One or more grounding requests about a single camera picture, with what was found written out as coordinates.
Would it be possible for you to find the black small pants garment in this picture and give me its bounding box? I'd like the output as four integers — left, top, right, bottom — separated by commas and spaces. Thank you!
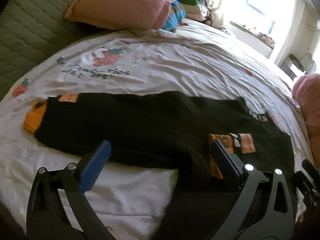
23, 92, 297, 239

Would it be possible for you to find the grey quilted headboard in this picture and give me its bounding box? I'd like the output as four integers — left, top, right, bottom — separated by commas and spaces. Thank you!
0, 0, 101, 100

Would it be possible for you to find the pink pillow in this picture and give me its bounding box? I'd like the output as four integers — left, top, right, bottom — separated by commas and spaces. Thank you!
64, 0, 176, 31

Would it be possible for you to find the green window sill clutter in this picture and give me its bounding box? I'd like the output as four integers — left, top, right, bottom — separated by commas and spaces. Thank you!
230, 21, 276, 49

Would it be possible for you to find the blue striped blanket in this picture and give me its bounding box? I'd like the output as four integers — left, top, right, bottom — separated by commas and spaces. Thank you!
161, 1, 186, 32

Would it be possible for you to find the white strawberry print bedsheet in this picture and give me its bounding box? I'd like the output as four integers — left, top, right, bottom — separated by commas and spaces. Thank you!
1, 22, 313, 239

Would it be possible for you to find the rolled pink duvet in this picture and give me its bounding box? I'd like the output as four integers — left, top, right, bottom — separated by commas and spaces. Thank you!
292, 73, 320, 168

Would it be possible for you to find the pile of folded clothes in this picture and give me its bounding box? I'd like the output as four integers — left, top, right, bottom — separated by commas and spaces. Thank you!
178, 0, 212, 25

